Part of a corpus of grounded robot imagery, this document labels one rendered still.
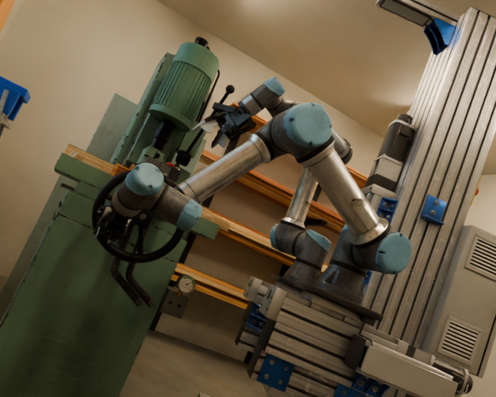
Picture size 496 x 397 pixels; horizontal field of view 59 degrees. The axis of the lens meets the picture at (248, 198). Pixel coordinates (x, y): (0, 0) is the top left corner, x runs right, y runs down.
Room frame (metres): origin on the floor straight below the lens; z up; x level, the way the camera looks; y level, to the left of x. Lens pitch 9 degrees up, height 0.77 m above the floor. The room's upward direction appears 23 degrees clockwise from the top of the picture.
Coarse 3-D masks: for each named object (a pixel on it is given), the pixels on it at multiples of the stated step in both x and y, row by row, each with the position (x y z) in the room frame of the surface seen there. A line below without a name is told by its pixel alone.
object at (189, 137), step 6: (192, 126) 1.89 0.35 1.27; (186, 132) 1.89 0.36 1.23; (192, 132) 1.89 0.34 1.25; (204, 132) 1.91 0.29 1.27; (186, 138) 1.89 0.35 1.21; (192, 138) 1.90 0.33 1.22; (180, 144) 1.89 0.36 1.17; (186, 144) 1.89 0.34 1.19; (198, 144) 1.91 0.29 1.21; (186, 150) 1.90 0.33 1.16; (192, 150) 1.90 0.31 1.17; (192, 156) 1.91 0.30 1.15
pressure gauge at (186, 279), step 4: (180, 276) 1.57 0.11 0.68; (184, 276) 1.56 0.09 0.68; (188, 276) 1.57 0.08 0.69; (176, 280) 1.58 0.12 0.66; (180, 280) 1.56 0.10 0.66; (184, 280) 1.56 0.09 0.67; (188, 280) 1.57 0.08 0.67; (192, 280) 1.57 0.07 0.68; (176, 284) 1.58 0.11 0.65; (180, 284) 1.56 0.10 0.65; (184, 284) 1.57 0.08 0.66; (188, 284) 1.57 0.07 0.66; (192, 284) 1.58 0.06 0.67; (180, 288) 1.56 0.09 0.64; (184, 288) 1.57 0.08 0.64; (188, 288) 1.57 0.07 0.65; (192, 288) 1.58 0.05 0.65; (180, 292) 1.59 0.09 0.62; (184, 292) 1.57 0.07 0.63; (188, 292) 1.57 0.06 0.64; (180, 296) 1.59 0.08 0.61
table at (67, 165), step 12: (60, 156) 1.43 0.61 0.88; (60, 168) 1.43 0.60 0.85; (72, 168) 1.44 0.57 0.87; (84, 168) 1.46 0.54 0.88; (96, 168) 1.47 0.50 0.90; (84, 180) 1.46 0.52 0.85; (96, 180) 1.48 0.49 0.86; (108, 180) 1.49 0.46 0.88; (192, 228) 1.61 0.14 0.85; (204, 228) 1.62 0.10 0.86; (216, 228) 1.64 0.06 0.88
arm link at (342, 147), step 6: (294, 102) 1.52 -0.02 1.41; (300, 102) 1.51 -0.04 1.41; (312, 102) 1.49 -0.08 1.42; (336, 132) 1.66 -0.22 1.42; (336, 138) 1.66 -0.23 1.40; (342, 138) 1.77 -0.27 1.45; (336, 144) 1.68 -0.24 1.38; (342, 144) 1.71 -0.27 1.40; (348, 144) 1.74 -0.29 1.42; (336, 150) 1.72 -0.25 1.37; (342, 150) 1.73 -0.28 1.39; (348, 150) 1.74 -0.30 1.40; (342, 156) 1.75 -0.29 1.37; (348, 156) 1.76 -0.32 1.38
